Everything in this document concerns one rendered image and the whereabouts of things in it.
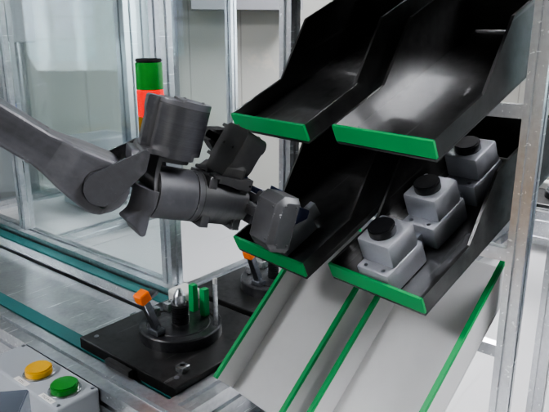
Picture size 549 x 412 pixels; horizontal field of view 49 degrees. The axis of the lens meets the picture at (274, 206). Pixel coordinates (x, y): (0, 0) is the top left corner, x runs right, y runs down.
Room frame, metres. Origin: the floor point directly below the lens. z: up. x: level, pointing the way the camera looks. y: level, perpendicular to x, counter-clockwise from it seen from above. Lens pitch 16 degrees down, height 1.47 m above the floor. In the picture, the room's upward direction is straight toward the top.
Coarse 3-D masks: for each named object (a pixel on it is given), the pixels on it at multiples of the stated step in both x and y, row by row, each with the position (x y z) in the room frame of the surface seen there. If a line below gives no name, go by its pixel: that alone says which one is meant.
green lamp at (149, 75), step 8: (136, 64) 1.13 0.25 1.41; (144, 64) 1.12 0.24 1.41; (152, 64) 1.12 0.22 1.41; (160, 64) 1.14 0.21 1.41; (136, 72) 1.13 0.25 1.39; (144, 72) 1.12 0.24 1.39; (152, 72) 1.12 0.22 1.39; (160, 72) 1.14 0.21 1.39; (136, 80) 1.13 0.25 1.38; (144, 80) 1.12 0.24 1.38; (152, 80) 1.12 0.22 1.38; (160, 80) 1.14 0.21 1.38; (136, 88) 1.14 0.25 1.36; (144, 88) 1.12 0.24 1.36; (152, 88) 1.12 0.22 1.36; (160, 88) 1.13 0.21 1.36
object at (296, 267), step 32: (320, 160) 0.85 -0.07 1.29; (352, 160) 0.87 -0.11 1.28; (384, 160) 0.74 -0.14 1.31; (288, 192) 0.81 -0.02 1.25; (320, 192) 0.82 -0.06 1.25; (352, 192) 0.79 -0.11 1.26; (384, 192) 0.74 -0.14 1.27; (320, 224) 0.75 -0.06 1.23; (352, 224) 0.71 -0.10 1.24; (256, 256) 0.73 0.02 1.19; (288, 256) 0.70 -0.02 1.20; (320, 256) 0.67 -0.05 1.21
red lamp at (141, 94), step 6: (138, 90) 1.13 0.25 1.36; (144, 90) 1.13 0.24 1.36; (150, 90) 1.13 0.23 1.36; (156, 90) 1.13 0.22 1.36; (162, 90) 1.14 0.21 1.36; (138, 96) 1.13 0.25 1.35; (144, 96) 1.12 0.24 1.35; (138, 102) 1.13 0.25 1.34; (144, 102) 1.12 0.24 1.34; (138, 108) 1.13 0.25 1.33; (138, 114) 1.14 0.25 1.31
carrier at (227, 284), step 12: (264, 264) 1.17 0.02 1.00; (228, 276) 1.18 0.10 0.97; (240, 276) 1.18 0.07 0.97; (252, 276) 1.13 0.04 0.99; (264, 276) 1.13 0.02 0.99; (228, 288) 1.12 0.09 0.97; (240, 288) 1.12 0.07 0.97; (252, 288) 1.08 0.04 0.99; (264, 288) 1.07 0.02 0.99; (228, 300) 1.06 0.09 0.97; (240, 300) 1.06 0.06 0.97; (252, 300) 1.06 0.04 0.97; (240, 312) 1.03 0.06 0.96; (252, 312) 1.01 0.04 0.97
